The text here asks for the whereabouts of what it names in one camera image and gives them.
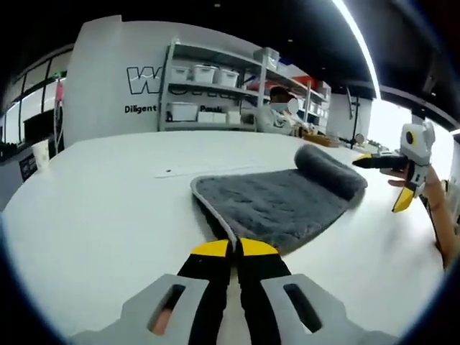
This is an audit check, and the person's right hand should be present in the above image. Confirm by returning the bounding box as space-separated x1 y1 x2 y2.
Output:
379 165 410 188

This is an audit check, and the white paper cup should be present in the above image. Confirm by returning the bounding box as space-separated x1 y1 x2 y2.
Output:
31 139 51 170

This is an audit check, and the person's left hand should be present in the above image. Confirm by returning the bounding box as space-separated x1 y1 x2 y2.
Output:
150 308 171 334

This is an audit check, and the black tripod stand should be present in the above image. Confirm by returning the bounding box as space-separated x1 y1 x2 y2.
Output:
344 84 363 150

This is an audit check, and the black cabinet with sign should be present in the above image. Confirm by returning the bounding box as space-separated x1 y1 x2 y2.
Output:
17 156 39 183

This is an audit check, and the large white storage bin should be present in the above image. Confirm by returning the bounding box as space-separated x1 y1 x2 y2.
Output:
168 102 199 122

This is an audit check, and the grey plush towel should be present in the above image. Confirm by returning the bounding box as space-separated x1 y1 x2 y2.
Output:
189 144 369 258

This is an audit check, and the grey metal shelf rack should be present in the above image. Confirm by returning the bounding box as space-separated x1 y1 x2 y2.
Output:
157 37 269 133

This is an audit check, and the blue orange shelf rack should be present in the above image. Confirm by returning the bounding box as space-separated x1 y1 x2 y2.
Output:
264 64 332 132

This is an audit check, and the flat white box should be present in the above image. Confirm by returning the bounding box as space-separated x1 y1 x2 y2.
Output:
197 110 228 124

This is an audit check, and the thin black cable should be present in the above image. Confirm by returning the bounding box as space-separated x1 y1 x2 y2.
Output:
423 193 445 253

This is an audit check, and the ceiling light strip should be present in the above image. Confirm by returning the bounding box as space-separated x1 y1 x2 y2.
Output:
332 0 382 98

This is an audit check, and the clear plastic storage box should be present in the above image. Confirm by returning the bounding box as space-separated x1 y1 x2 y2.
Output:
253 46 280 71

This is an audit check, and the wooden box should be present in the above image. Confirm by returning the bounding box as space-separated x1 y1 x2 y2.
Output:
301 131 341 148

